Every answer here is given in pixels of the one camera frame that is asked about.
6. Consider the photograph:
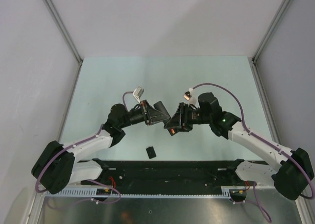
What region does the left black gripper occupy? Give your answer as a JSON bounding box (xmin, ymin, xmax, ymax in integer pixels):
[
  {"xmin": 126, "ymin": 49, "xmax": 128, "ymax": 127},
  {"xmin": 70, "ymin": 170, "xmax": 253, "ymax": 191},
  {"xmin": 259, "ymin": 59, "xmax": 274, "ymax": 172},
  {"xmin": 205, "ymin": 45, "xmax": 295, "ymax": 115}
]
[{"xmin": 119, "ymin": 99, "xmax": 169, "ymax": 128}]

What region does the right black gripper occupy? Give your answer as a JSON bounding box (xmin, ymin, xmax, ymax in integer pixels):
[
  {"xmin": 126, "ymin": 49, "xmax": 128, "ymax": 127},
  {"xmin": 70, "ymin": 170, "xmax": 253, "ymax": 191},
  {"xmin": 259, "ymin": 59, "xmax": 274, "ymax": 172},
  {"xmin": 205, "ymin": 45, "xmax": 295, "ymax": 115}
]
[{"xmin": 164, "ymin": 103, "xmax": 212, "ymax": 133}]

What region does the black remote control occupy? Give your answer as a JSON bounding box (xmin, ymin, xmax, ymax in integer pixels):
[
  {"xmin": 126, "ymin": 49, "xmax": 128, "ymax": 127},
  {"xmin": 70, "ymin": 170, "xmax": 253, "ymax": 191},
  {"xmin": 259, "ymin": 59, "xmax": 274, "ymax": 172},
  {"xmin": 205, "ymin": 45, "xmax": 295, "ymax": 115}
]
[{"xmin": 153, "ymin": 100, "xmax": 179, "ymax": 137}]

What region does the black battery cover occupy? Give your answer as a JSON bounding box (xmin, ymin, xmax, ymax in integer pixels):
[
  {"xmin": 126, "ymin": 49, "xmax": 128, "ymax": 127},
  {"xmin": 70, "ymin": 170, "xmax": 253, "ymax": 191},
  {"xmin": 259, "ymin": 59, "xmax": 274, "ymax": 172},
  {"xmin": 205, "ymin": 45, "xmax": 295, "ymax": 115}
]
[{"xmin": 146, "ymin": 146, "xmax": 157, "ymax": 159}]

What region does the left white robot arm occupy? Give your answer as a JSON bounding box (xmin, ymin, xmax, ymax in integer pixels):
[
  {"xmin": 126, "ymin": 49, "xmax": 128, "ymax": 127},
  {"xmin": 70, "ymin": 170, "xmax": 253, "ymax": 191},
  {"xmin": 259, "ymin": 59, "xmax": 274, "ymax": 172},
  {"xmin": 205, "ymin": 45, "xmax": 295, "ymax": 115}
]
[{"xmin": 31, "ymin": 100, "xmax": 170, "ymax": 194}]

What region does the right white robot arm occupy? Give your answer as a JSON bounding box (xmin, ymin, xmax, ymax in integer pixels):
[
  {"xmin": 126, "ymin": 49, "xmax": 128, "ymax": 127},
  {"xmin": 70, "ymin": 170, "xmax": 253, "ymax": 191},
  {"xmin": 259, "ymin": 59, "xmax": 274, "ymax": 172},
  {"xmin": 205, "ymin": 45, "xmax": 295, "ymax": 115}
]
[{"xmin": 164, "ymin": 93, "xmax": 315, "ymax": 200}]

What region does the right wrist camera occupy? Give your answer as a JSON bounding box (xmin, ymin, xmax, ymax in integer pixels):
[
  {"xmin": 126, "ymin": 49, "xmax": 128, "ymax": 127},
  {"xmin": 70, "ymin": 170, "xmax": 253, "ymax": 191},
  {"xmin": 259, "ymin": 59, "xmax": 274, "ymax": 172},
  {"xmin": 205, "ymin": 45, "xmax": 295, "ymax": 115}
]
[{"xmin": 183, "ymin": 88, "xmax": 197, "ymax": 106}]

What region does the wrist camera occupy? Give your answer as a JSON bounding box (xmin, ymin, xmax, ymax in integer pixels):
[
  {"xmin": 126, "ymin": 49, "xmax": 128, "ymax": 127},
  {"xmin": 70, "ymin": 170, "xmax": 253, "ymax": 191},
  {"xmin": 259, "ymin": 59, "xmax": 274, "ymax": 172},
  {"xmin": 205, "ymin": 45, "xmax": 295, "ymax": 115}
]
[
  {"xmin": 132, "ymin": 86, "xmax": 144, "ymax": 103},
  {"xmin": 183, "ymin": 88, "xmax": 197, "ymax": 106}
]

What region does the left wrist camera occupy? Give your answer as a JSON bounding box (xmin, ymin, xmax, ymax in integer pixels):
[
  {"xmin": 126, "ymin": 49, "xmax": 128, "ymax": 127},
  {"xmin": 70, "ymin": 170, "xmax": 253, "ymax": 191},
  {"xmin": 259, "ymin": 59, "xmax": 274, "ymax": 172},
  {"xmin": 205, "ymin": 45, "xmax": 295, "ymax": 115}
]
[{"xmin": 132, "ymin": 86, "xmax": 144, "ymax": 103}]

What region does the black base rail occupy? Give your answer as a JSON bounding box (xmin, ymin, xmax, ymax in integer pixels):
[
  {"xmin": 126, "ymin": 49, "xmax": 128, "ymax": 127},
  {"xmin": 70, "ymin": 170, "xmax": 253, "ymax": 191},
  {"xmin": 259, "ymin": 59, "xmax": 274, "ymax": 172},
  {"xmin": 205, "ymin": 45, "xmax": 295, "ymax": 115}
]
[{"xmin": 96, "ymin": 160, "xmax": 254, "ymax": 194}]

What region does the white slotted cable duct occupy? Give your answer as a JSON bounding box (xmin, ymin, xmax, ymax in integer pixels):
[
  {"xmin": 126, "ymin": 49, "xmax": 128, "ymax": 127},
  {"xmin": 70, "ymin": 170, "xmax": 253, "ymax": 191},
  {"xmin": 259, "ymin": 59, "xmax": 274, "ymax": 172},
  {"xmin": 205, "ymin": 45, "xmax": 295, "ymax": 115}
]
[{"xmin": 50, "ymin": 187, "xmax": 247, "ymax": 199}]

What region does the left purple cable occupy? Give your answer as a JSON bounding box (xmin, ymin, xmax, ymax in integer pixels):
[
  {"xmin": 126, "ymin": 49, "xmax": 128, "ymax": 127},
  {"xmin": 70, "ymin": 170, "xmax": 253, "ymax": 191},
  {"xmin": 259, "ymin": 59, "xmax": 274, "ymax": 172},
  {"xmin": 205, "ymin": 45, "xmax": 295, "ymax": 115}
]
[{"xmin": 35, "ymin": 91, "xmax": 138, "ymax": 210}]

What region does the left aluminium frame post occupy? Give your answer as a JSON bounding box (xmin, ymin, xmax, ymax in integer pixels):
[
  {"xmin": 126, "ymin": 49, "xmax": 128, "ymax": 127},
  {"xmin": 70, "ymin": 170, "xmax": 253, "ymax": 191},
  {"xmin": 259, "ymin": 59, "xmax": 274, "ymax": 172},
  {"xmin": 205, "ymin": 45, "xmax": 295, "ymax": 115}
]
[{"xmin": 42, "ymin": 0, "xmax": 83, "ymax": 66}]

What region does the aluminium frame post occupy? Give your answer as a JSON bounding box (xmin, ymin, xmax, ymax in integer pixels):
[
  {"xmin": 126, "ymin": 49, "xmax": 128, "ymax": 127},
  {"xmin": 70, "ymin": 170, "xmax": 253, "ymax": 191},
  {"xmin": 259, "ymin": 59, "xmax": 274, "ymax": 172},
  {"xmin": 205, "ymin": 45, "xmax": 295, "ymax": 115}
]
[
  {"xmin": 42, "ymin": 0, "xmax": 83, "ymax": 66},
  {"xmin": 252, "ymin": 0, "xmax": 294, "ymax": 64}
]

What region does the right aluminium frame post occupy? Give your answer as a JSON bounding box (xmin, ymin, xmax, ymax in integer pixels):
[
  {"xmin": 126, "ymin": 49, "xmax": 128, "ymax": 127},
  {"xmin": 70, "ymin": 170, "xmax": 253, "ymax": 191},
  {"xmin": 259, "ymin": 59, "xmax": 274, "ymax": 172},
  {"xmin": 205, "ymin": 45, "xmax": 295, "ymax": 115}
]
[{"xmin": 252, "ymin": 0, "xmax": 294, "ymax": 64}]

